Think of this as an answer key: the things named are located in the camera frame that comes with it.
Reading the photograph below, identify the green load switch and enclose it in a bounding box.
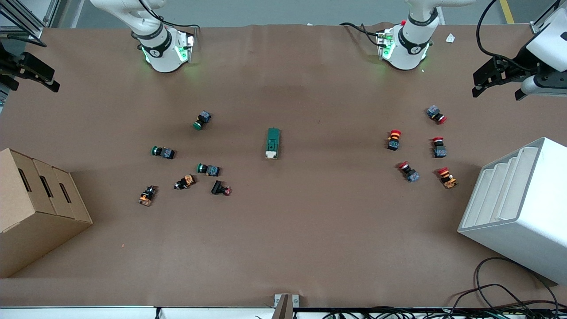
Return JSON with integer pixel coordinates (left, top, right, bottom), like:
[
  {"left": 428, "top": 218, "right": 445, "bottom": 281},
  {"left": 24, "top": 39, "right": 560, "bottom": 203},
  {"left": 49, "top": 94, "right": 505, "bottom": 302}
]
[{"left": 265, "top": 128, "right": 281, "bottom": 160}]

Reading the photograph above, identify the white slotted storage rack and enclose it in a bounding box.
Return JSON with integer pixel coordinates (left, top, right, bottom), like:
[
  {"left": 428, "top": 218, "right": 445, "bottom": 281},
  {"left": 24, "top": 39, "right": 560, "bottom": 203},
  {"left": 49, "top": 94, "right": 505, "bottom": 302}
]
[{"left": 457, "top": 137, "right": 567, "bottom": 285}]

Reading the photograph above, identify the brown cardboard box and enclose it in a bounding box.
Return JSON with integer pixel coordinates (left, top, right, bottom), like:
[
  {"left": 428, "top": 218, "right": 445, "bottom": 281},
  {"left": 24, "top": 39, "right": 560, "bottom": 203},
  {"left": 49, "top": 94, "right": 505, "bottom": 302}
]
[{"left": 0, "top": 148, "right": 93, "bottom": 279}]

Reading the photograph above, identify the brown table cover sheet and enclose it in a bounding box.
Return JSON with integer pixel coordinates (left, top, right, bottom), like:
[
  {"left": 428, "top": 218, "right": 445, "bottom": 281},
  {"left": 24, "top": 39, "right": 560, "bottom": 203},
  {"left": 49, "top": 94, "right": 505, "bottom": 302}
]
[{"left": 0, "top": 22, "right": 567, "bottom": 309}]

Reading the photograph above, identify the aluminium frame profile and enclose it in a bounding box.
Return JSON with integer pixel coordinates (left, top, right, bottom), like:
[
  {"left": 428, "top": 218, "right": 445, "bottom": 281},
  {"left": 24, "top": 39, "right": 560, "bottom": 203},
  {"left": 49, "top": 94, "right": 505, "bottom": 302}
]
[
  {"left": 0, "top": 0, "right": 60, "bottom": 43},
  {"left": 530, "top": 0, "right": 567, "bottom": 35}
]

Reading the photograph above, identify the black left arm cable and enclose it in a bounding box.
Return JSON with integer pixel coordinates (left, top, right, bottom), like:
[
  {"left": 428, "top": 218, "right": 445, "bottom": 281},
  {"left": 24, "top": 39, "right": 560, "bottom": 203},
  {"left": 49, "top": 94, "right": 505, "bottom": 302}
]
[{"left": 476, "top": 0, "right": 539, "bottom": 74}]

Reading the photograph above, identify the black base power cable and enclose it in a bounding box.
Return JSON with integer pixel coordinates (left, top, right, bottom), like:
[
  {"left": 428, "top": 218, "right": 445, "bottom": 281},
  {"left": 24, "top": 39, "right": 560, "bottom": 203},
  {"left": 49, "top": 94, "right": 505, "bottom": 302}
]
[
  {"left": 340, "top": 22, "right": 382, "bottom": 46},
  {"left": 137, "top": 0, "right": 201, "bottom": 30}
]

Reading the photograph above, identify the black looped cable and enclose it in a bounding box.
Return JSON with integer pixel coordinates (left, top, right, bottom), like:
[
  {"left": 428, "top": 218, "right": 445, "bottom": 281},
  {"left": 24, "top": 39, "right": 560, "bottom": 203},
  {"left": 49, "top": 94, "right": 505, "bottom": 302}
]
[{"left": 474, "top": 257, "right": 559, "bottom": 311}]

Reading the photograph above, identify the black cable bundle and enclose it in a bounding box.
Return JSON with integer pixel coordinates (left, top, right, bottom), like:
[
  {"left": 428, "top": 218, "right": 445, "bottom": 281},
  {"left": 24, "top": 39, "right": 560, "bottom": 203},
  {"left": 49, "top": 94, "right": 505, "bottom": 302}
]
[{"left": 323, "top": 284, "right": 567, "bottom": 319}]

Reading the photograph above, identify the metal bracket on table edge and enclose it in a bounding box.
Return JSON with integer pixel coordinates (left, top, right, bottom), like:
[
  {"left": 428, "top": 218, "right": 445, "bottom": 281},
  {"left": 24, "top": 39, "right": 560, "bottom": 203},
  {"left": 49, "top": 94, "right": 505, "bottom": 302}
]
[{"left": 274, "top": 294, "right": 299, "bottom": 319}]

